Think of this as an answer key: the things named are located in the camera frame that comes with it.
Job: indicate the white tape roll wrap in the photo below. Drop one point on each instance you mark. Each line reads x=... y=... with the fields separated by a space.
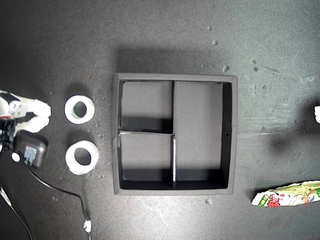
x=95 y=157

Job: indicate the printed green snack bar wrapper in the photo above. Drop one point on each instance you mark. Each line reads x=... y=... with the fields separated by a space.
x=287 y=197

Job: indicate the white tape roll green-edged core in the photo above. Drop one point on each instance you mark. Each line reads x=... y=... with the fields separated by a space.
x=79 y=98

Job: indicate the black foam tray with wells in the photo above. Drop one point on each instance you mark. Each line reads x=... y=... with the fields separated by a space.
x=200 y=112

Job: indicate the small black camera box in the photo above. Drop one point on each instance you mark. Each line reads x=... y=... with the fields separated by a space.
x=32 y=150

